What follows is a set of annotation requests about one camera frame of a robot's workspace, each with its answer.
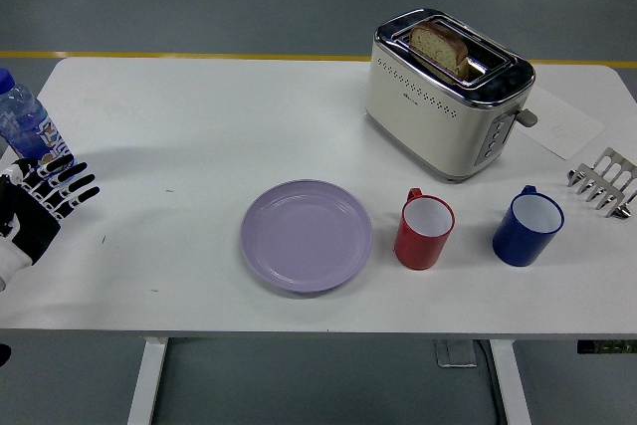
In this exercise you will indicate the silver metal toast rack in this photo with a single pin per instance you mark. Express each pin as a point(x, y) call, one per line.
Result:
point(604, 178)

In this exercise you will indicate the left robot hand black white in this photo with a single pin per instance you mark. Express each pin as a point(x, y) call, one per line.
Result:
point(35, 216)

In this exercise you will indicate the blue cup white inside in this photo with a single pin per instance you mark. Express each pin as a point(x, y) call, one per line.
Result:
point(525, 233)

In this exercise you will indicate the grey control box under table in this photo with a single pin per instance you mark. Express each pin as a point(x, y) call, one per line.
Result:
point(455, 354)

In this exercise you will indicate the white table leg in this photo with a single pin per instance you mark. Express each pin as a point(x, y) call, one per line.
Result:
point(512, 385)
point(147, 380)

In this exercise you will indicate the red cup white inside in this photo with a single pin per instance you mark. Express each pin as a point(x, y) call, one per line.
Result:
point(423, 236)

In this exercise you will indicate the black table height controller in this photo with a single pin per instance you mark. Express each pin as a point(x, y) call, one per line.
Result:
point(607, 346)

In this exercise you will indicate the clear bottle blue label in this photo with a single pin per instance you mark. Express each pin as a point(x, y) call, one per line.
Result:
point(27, 126)

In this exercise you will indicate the cream chrome toaster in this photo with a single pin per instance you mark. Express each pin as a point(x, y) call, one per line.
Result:
point(438, 116)

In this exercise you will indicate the white paper sheet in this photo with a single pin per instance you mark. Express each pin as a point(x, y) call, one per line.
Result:
point(567, 129)

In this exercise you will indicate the bread slice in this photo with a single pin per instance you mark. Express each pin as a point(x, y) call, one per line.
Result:
point(440, 47)

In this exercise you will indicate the purple plate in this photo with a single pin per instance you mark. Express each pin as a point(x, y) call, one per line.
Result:
point(306, 236)

